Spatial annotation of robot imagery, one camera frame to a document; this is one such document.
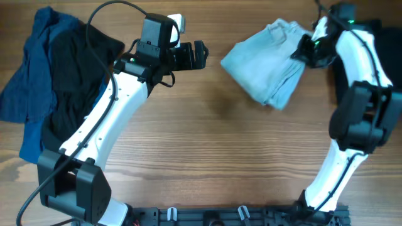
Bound light blue denim shorts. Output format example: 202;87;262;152
220;18;312;110

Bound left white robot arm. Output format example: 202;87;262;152
37;41;209;225

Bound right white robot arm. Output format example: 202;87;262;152
292;16;401;221

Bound dark folded garment on right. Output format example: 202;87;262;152
332;19;401;104

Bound black garment on left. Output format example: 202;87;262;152
41;24;124;151

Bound blue shirt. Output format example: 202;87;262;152
1;6;80;164

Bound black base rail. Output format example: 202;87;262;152
125;205;351;226

